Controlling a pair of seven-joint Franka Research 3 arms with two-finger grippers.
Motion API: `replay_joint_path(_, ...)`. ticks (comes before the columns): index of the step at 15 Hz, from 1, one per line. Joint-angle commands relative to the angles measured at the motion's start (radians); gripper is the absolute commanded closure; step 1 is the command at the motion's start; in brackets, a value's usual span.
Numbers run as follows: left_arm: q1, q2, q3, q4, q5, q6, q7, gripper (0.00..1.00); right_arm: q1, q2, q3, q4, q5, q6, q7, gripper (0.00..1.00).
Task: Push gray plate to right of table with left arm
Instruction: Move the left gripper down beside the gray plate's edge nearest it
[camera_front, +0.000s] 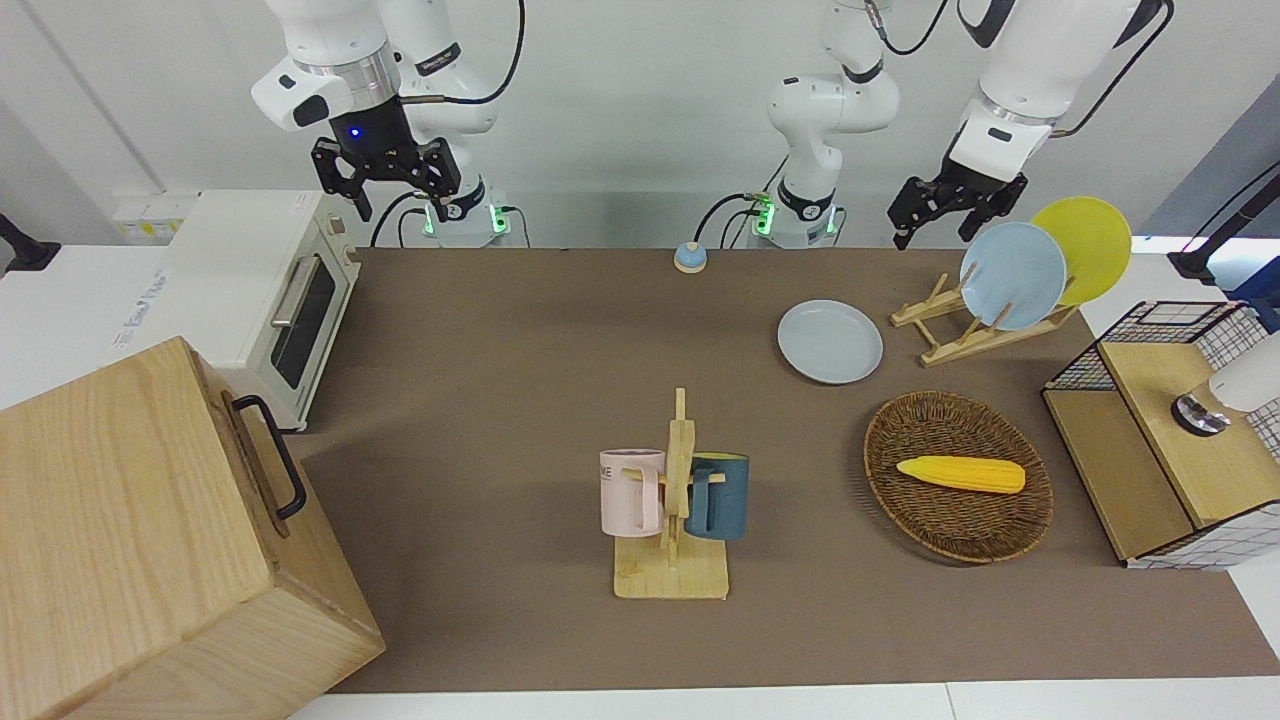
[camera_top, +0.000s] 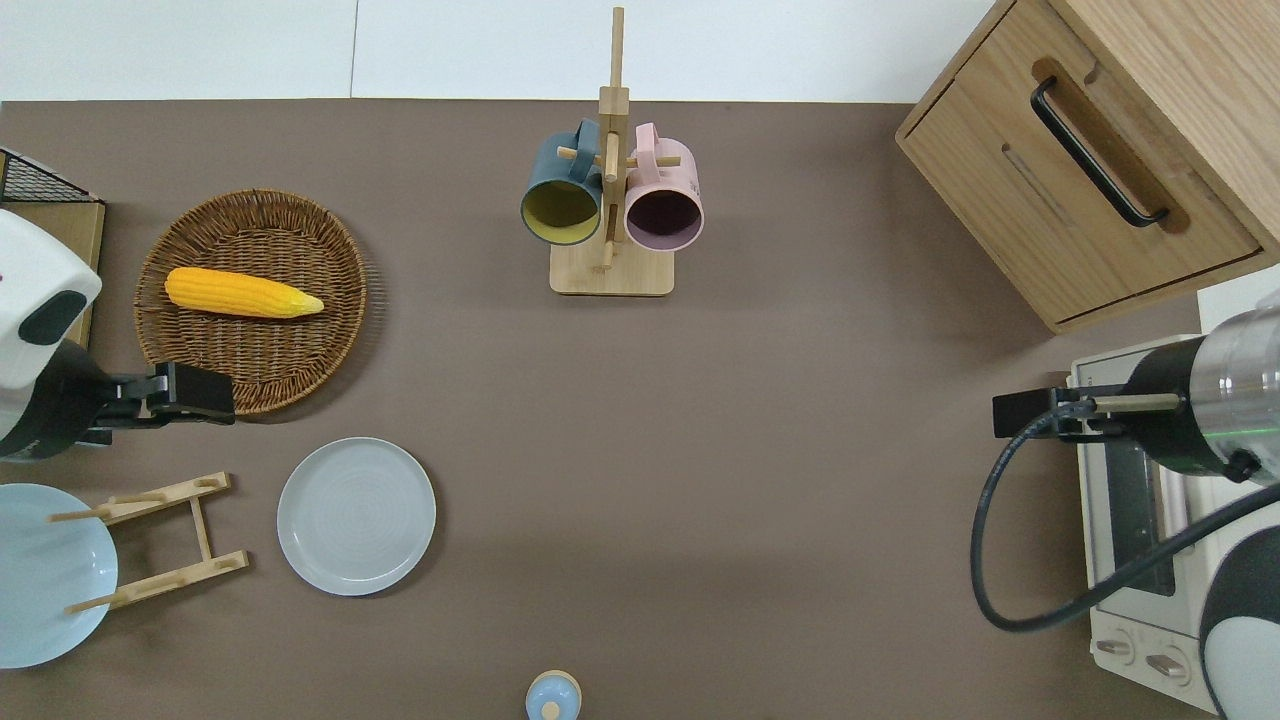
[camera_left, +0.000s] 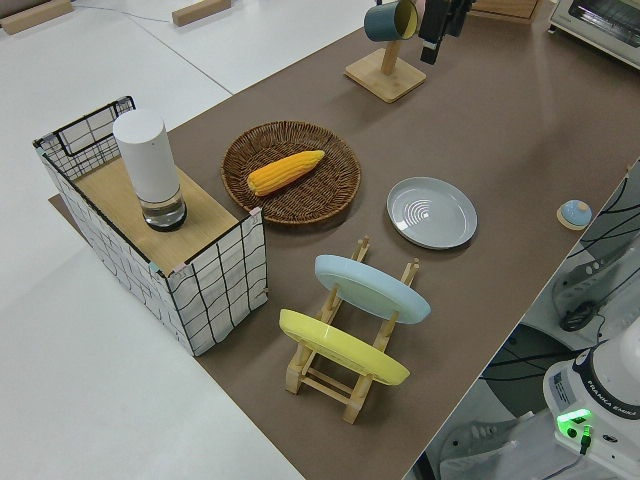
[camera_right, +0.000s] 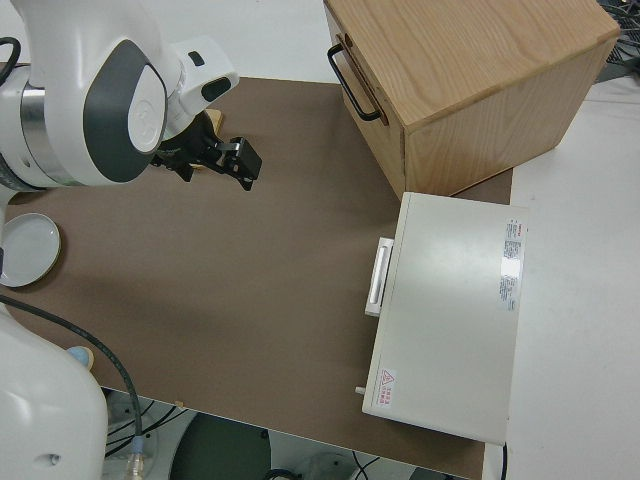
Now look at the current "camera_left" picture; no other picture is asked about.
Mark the brown wicker basket tray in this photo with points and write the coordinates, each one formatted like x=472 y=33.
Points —
x=300 y=200

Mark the wooden mug tree stand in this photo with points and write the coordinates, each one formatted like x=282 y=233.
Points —
x=385 y=75

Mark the wooden plate rack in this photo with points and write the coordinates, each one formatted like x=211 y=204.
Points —
x=325 y=385

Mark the black plug with green light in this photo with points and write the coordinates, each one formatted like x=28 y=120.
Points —
x=586 y=437

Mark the white cylinder with clear base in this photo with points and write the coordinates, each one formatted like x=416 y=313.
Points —
x=147 y=160

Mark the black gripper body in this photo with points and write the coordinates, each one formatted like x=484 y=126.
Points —
x=434 y=20

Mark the brown table mat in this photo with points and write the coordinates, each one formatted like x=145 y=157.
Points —
x=500 y=125

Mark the blue dome bell wooden base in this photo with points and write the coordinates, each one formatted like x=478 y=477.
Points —
x=575 y=214

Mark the gray round plate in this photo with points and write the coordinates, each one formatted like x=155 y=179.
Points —
x=431 y=212

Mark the short wooden block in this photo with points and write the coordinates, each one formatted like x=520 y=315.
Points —
x=200 y=11

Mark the light blue plate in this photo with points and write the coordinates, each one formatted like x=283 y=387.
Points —
x=370 y=292

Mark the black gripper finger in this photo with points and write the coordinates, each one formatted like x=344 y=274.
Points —
x=430 y=53

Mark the yellow corn cob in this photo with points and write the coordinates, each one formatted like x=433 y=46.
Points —
x=285 y=172

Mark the long wooden block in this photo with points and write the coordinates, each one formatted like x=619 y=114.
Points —
x=35 y=15

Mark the yellow plate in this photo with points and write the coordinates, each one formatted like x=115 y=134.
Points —
x=340 y=345

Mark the dark teal mug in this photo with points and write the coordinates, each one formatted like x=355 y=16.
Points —
x=382 y=22

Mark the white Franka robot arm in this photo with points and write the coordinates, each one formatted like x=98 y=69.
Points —
x=600 y=385

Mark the white toaster oven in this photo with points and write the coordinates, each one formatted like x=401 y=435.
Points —
x=600 y=22

